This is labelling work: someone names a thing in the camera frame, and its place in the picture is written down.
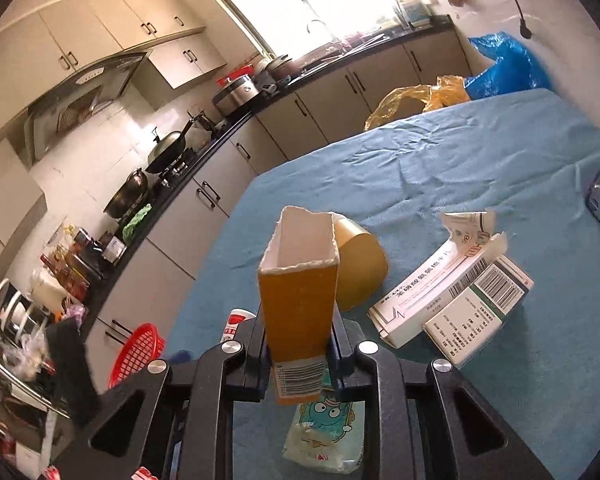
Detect brown oil bottle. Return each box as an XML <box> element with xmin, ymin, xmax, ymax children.
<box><xmin>62</xmin><ymin>242</ymin><xmax>88</xmax><ymax>283</ymax></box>

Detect white seasoning container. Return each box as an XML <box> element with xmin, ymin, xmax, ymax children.
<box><xmin>102</xmin><ymin>235</ymin><xmax>127</xmax><ymax>266</ymax></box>

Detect white cloth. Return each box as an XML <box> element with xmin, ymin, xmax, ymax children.
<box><xmin>282</xmin><ymin>387</ymin><xmax>366</xmax><ymax>475</ymax></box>

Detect yellow paper cup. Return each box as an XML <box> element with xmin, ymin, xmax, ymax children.
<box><xmin>332</xmin><ymin>212</ymin><xmax>388</xmax><ymax>311</ymax></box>

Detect white green barcode box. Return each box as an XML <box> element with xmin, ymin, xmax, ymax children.
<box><xmin>424</xmin><ymin>255</ymin><xmax>535</xmax><ymax>367</ymax></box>

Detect torn white green carton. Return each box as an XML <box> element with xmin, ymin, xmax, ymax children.
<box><xmin>440</xmin><ymin>210</ymin><xmax>498</xmax><ymax>257</ymax></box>

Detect blue plastic bag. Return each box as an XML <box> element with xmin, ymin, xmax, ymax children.
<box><xmin>467</xmin><ymin>31</ymin><xmax>551</xmax><ymax>101</ymax></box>

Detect beige lower cabinets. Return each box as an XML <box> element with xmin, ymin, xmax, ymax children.
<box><xmin>82</xmin><ymin>27</ymin><xmax>481</xmax><ymax>363</ymax></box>

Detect red plastic basket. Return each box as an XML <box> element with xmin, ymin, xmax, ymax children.
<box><xmin>108</xmin><ymin>322</ymin><xmax>167</xmax><ymax>391</ymax></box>

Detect clear plastic bags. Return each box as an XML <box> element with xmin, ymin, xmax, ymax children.
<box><xmin>0</xmin><ymin>310</ymin><xmax>56</xmax><ymax>383</ymax></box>

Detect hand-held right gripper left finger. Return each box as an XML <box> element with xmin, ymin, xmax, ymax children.
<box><xmin>50</xmin><ymin>310</ymin><xmax>273</xmax><ymax>480</ymax></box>

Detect beige cabinets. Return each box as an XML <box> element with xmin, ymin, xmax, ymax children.
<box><xmin>0</xmin><ymin>0</ymin><xmax>228</xmax><ymax>106</ymax></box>
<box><xmin>82</xmin><ymin>27</ymin><xmax>481</xmax><ymax>363</ymax></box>

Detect cluttered storage shelf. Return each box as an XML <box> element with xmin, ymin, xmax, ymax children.
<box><xmin>0</xmin><ymin>350</ymin><xmax>77</xmax><ymax>480</ymax></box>

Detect orange carton box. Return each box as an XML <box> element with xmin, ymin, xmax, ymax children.
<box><xmin>257</xmin><ymin>205</ymin><xmax>341</xmax><ymax>407</ymax></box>

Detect white black stacked appliance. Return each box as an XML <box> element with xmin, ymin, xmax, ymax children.
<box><xmin>0</xmin><ymin>280</ymin><xmax>37</xmax><ymax>342</ymax></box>

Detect wok with lid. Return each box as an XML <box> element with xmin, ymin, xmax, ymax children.
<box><xmin>145</xmin><ymin>115</ymin><xmax>206</xmax><ymax>173</ymax></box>

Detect red label sauce bottle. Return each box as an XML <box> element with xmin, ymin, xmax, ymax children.
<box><xmin>40</xmin><ymin>254</ymin><xmax>67</xmax><ymax>288</ymax></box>

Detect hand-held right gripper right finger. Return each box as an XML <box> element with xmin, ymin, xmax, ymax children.
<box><xmin>330</xmin><ymin>317</ymin><xmax>556</xmax><ymax>480</ymax></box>

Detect green cloth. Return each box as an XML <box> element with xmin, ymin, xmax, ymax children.
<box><xmin>122</xmin><ymin>203</ymin><xmax>153</xmax><ymax>241</ymax></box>

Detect beige upper cabinets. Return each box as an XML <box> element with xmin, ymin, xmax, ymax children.
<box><xmin>0</xmin><ymin>0</ymin><xmax>228</xmax><ymax>106</ymax></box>

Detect steel rice cooker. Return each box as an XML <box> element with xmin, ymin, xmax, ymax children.
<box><xmin>212</xmin><ymin>74</ymin><xmax>261</xmax><ymax>116</ymax></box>

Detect white electric kettle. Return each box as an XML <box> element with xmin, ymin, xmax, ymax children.
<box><xmin>30</xmin><ymin>267</ymin><xmax>68</xmax><ymax>313</ymax></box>

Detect red kitchen container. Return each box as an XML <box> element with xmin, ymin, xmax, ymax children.
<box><xmin>217</xmin><ymin>64</ymin><xmax>256</xmax><ymax>86</ymax></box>

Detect gas stove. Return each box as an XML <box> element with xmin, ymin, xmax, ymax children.
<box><xmin>147</xmin><ymin>149</ymin><xmax>201</xmax><ymax>190</ymax></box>

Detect blue white packet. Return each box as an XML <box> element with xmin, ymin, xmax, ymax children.
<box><xmin>395</xmin><ymin>2</ymin><xmax>432</xmax><ymax>29</ymax></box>

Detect dark metal pot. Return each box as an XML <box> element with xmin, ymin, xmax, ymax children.
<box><xmin>103</xmin><ymin>169</ymin><xmax>151</xmax><ymax>218</ymax></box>

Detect small dark red pot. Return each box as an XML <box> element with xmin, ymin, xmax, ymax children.
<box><xmin>266</xmin><ymin>54</ymin><xmax>294</xmax><ymax>80</ymax></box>

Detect yellow plastic bag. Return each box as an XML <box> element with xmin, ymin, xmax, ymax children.
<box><xmin>364</xmin><ymin>75</ymin><xmax>471</xmax><ymax>132</ymax></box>

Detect sink faucet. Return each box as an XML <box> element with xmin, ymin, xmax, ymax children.
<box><xmin>307</xmin><ymin>19</ymin><xmax>336</xmax><ymax>43</ymax></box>

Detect range hood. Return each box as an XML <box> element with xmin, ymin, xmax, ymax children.
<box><xmin>25</xmin><ymin>49</ymin><xmax>153</xmax><ymax>168</ymax></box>

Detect blue tablecloth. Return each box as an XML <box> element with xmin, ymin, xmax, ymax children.
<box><xmin>162</xmin><ymin>87</ymin><xmax>600</xmax><ymax>480</ymax></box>

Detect small white red bottle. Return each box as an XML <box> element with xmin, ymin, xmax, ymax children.
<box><xmin>221</xmin><ymin>308</ymin><xmax>257</xmax><ymax>346</ymax></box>

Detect dark soy sauce bottle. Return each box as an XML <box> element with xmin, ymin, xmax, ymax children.
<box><xmin>77</xmin><ymin>227</ymin><xmax>104</xmax><ymax>262</ymax></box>

